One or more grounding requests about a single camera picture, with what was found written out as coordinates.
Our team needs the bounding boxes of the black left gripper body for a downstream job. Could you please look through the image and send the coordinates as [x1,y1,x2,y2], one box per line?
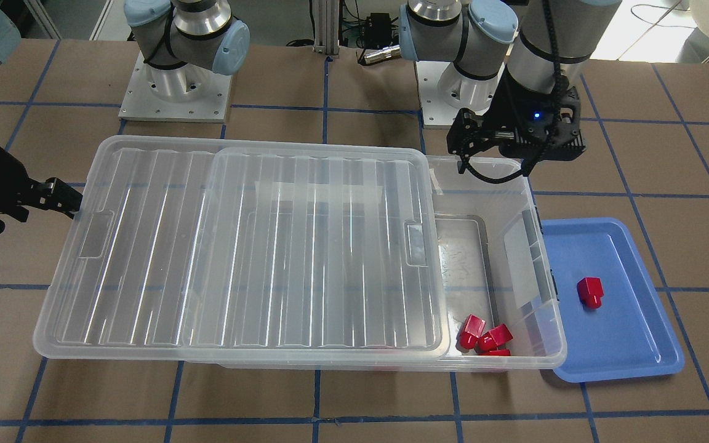
[447,73,587,162]

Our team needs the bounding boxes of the clear plastic box lid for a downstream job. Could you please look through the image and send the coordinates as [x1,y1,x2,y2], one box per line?
[32,135,451,368]

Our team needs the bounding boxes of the red block lone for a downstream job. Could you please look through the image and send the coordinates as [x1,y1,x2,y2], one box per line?
[577,277,604,309]

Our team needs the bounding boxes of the clear plastic storage box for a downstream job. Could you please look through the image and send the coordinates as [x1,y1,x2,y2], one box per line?
[178,152,567,371]

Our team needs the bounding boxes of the black electronics box background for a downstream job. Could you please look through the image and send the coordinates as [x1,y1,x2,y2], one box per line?
[362,12,393,49]

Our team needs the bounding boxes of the red block middle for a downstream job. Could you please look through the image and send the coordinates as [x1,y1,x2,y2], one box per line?
[457,314,486,351]

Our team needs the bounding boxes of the red block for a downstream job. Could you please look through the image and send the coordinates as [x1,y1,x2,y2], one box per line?
[457,314,486,351]
[476,324,514,354]
[479,349,511,357]

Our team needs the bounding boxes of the red block top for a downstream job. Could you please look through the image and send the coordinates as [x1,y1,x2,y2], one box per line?
[476,324,514,354]

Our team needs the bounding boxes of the blue plastic tray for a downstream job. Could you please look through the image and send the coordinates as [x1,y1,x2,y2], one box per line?
[543,218,686,383]

